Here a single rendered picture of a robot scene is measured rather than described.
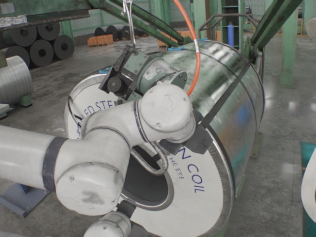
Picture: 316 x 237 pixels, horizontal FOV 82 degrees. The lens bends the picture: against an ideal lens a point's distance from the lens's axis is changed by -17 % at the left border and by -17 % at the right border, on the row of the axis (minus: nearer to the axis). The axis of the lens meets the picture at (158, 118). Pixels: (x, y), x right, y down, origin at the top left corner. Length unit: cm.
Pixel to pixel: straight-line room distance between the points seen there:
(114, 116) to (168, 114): 10
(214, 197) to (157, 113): 75
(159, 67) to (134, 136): 34
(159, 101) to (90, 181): 18
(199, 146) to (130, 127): 19
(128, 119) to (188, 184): 72
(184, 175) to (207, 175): 12
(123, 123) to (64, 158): 14
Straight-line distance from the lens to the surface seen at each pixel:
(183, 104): 36
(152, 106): 36
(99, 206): 30
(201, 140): 51
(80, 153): 30
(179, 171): 103
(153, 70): 68
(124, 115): 40
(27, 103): 607
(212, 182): 99
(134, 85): 72
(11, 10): 140
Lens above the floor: 158
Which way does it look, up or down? 26 degrees down
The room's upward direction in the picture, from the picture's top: 6 degrees counter-clockwise
